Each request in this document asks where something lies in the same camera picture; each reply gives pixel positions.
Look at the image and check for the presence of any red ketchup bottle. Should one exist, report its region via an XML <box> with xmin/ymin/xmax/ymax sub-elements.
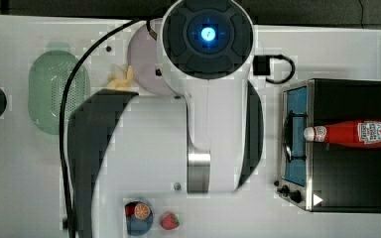
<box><xmin>304</xmin><ymin>120</ymin><xmax>381</xmax><ymax>149</ymax></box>

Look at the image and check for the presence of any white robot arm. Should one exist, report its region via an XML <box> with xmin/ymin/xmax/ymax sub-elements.
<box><xmin>66</xmin><ymin>0</ymin><xmax>264</xmax><ymax>238</ymax></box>

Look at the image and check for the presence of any black steel toaster oven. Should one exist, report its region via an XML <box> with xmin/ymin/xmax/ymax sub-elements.
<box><xmin>274</xmin><ymin>78</ymin><xmax>381</xmax><ymax>213</ymax></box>

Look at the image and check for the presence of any lilac round plate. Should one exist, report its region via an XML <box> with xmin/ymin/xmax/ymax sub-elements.
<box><xmin>127</xmin><ymin>23</ymin><xmax>175</xmax><ymax>96</ymax></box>

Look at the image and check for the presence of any peeled toy banana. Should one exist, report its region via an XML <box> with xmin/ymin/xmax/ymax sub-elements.
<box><xmin>107</xmin><ymin>64</ymin><xmax>134</xmax><ymax>91</ymax></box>

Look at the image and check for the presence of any toy orange slice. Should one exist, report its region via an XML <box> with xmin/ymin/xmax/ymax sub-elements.
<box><xmin>134</xmin><ymin>202</ymin><xmax>151</xmax><ymax>219</ymax></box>

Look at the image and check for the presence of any toy strawberry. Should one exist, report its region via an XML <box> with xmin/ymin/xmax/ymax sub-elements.
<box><xmin>161</xmin><ymin>212</ymin><xmax>180</xmax><ymax>230</ymax></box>

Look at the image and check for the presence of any small red toy fruit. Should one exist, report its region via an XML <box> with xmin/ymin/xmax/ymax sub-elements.
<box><xmin>125</xmin><ymin>203</ymin><xmax>135</xmax><ymax>217</ymax></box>

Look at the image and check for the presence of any blue bowl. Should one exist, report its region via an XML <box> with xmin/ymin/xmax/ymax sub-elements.
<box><xmin>124</xmin><ymin>200</ymin><xmax>154</xmax><ymax>236</ymax></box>

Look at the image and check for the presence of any green plastic colander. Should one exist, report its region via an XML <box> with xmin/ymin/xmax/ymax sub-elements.
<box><xmin>28</xmin><ymin>51</ymin><xmax>90</xmax><ymax>135</ymax></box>

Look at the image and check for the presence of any black plug with cable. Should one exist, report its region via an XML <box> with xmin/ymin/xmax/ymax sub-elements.
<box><xmin>252</xmin><ymin>55</ymin><xmax>296</xmax><ymax>84</ymax></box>

